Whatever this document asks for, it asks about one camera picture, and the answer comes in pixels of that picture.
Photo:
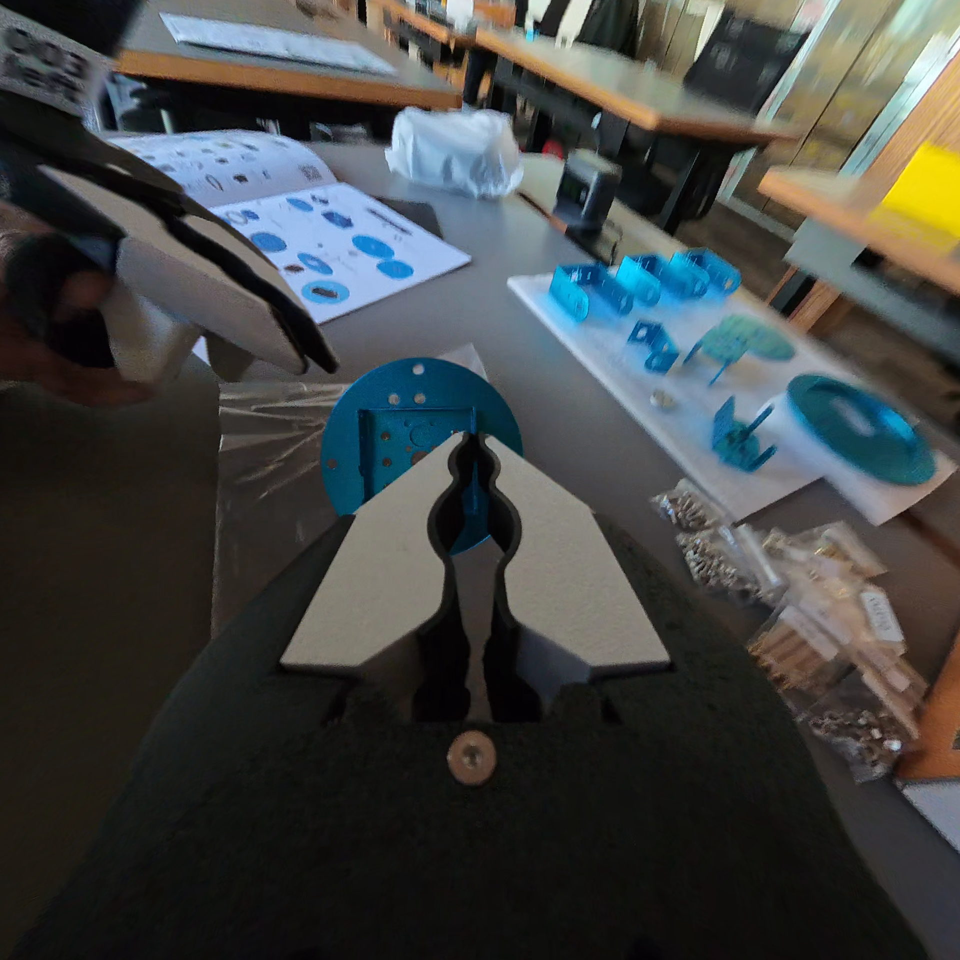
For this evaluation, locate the pile of small hardware bags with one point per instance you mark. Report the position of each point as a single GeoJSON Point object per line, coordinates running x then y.
{"type": "Point", "coordinates": [825, 645]}

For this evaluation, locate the small grey power unit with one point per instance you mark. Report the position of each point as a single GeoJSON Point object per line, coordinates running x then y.
{"type": "Point", "coordinates": [589, 187]}

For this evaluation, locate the blue round plate with bracket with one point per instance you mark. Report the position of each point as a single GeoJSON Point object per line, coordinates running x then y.
{"type": "Point", "coordinates": [352, 442]}

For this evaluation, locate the crumpled white plastic bag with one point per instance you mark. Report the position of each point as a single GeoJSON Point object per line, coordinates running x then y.
{"type": "Point", "coordinates": [450, 150]}

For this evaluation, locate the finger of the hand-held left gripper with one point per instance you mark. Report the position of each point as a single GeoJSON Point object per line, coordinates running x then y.
{"type": "Point", "coordinates": [255, 264]}
{"type": "Point", "coordinates": [187, 285]}

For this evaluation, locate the small silver round hub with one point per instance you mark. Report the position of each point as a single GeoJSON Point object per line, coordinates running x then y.
{"type": "Point", "coordinates": [662, 400]}

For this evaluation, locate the blue long-armed bracket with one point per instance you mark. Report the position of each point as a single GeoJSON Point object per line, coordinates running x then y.
{"type": "Point", "coordinates": [731, 442]}

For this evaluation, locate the black mesh crate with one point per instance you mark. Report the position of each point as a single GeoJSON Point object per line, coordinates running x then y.
{"type": "Point", "coordinates": [750, 60]}

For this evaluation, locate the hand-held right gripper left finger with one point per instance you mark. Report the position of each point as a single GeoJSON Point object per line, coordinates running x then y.
{"type": "Point", "coordinates": [367, 592]}

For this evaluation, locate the white foam sheet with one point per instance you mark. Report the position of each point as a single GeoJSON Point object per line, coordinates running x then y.
{"type": "Point", "coordinates": [592, 352]}

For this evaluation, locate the small blue metal bracket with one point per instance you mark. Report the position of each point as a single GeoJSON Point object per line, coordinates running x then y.
{"type": "Point", "coordinates": [652, 341]}

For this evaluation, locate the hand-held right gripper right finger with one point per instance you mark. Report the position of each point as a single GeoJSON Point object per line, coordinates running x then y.
{"type": "Point", "coordinates": [585, 592]}

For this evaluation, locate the person's left hand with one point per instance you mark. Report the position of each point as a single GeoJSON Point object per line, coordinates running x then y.
{"type": "Point", "coordinates": [45, 375]}

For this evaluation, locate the white paper sheet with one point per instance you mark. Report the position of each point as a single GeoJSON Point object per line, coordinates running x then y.
{"type": "Point", "coordinates": [262, 37]}

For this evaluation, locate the instruction booklet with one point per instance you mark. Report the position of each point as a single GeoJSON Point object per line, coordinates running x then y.
{"type": "Point", "coordinates": [435, 259]}

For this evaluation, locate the teal plate on thin posts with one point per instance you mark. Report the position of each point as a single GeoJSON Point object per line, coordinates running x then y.
{"type": "Point", "coordinates": [750, 337]}

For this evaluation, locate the yellow bin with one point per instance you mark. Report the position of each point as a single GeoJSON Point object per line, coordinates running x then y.
{"type": "Point", "coordinates": [926, 187]}

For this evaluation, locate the clear plastic bag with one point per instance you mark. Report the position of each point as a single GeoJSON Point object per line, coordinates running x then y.
{"type": "Point", "coordinates": [255, 465]}

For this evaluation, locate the large blue round base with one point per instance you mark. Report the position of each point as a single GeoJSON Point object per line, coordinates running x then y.
{"type": "Point", "coordinates": [900, 457]}

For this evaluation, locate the orange-edged background desk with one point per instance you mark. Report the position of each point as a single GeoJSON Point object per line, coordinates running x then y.
{"type": "Point", "coordinates": [262, 79]}
{"type": "Point", "coordinates": [637, 82]}
{"type": "Point", "coordinates": [840, 202]}

